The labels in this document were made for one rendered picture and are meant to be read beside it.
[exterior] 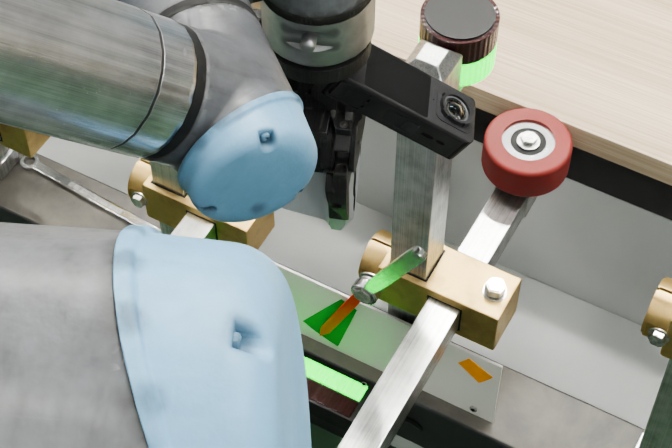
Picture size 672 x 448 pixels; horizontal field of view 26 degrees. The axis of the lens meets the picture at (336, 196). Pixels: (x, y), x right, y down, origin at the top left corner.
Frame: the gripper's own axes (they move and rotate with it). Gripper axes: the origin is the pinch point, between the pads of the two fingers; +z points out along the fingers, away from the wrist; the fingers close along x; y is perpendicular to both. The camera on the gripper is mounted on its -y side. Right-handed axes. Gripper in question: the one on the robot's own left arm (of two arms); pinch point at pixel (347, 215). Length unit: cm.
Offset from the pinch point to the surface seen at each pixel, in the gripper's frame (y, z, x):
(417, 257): -5.8, 0.8, 2.6
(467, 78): -7.9, -8.1, -8.3
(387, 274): -3.2, 8.0, -0.5
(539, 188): -15.2, 12.3, -14.7
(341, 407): 0.5, 30.6, -0.3
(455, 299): -9.0, 13.8, -2.8
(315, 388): 3.2, 30.6, -2.0
